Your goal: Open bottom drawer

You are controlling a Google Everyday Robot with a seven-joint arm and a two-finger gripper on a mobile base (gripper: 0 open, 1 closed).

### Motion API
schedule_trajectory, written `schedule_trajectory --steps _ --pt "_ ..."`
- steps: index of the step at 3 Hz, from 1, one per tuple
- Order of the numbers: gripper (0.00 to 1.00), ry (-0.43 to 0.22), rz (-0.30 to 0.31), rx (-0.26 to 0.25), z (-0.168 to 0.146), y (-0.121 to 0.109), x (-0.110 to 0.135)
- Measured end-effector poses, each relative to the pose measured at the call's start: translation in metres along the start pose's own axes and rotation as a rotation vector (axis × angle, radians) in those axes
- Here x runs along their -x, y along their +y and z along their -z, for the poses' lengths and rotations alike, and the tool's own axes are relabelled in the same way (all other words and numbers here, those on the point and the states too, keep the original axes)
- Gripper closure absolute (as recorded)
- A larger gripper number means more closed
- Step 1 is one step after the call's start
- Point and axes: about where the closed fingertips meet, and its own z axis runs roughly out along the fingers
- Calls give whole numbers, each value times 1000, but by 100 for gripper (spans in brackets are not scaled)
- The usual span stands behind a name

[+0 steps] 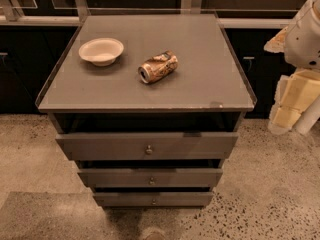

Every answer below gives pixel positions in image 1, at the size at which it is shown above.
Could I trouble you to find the grey bottom drawer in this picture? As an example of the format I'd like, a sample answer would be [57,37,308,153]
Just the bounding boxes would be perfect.
[93,192,213,207]

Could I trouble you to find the dark back cabinet row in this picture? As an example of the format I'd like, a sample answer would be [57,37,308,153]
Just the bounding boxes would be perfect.
[0,26,295,119]

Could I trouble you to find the grey top drawer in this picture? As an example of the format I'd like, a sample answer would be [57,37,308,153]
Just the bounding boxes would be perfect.
[56,132,238,161]

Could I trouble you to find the grey middle drawer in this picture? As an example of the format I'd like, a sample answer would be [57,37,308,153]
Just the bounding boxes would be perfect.
[78,168,222,188]

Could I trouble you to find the grey drawer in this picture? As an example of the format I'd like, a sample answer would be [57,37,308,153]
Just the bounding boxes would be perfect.
[56,132,238,161]
[93,192,213,207]
[78,168,222,188]

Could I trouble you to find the crushed brown soda can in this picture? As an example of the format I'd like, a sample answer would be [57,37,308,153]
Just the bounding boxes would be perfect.
[138,51,178,84]

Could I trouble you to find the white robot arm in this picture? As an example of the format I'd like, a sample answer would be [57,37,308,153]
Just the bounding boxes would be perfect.
[264,0,320,135]

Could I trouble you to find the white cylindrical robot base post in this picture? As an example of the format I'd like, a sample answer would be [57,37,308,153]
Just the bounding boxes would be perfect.
[294,96,320,135]

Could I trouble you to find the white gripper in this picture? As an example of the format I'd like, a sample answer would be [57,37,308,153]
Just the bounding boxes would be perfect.
[268,68,320,135]

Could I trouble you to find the grey drawer cabinet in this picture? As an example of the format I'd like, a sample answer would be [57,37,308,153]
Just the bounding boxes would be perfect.
[36,14,256,195]

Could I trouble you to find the white paper bowl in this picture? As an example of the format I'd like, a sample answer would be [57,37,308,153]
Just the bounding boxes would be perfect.
[78,38,124,66]

